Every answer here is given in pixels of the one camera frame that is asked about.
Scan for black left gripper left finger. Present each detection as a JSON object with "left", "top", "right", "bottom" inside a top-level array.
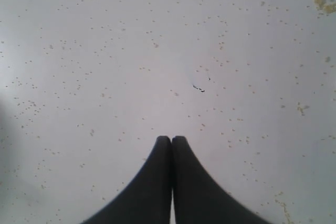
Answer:
[{"left": 84, "top": 136, "right": 172, "bottom": 224}]

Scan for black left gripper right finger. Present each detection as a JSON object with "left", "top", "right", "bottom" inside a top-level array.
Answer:
[{"left": 172, "top": 136, "right": 268, "bottom": 224}]

